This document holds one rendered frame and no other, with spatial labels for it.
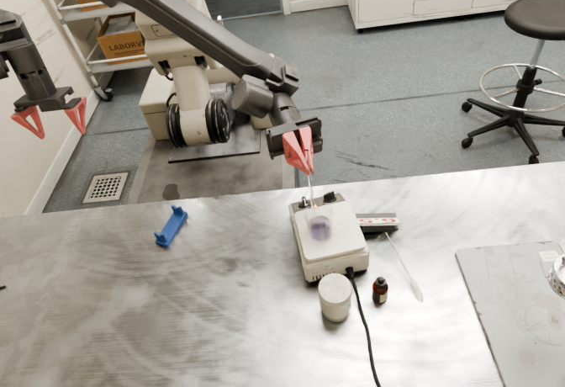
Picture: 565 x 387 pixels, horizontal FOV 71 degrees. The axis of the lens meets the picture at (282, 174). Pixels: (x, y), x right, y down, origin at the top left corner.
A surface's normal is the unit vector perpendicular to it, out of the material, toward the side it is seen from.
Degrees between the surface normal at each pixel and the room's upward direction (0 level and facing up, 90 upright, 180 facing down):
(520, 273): 0
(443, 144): 0
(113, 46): 91
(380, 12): 90
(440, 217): 0
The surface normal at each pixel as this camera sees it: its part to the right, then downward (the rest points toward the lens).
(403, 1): 0.02, 0.71
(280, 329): -0.13, -0.69
